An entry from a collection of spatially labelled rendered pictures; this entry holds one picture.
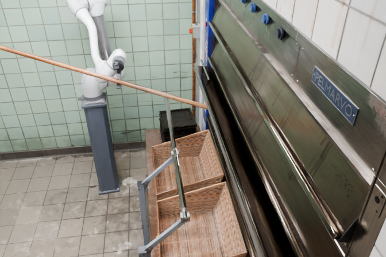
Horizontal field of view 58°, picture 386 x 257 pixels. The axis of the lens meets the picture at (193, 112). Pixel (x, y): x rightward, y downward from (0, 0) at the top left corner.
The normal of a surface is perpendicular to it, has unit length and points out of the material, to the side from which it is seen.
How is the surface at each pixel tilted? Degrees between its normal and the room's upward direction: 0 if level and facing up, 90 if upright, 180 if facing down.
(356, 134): 90
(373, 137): 90
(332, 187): 70
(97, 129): 90
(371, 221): 90
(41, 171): 0
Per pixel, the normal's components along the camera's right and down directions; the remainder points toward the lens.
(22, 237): 0.00, -0.85
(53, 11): 0.15, 0.53
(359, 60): -0.99, 0.07
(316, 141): -0.92, -0.24
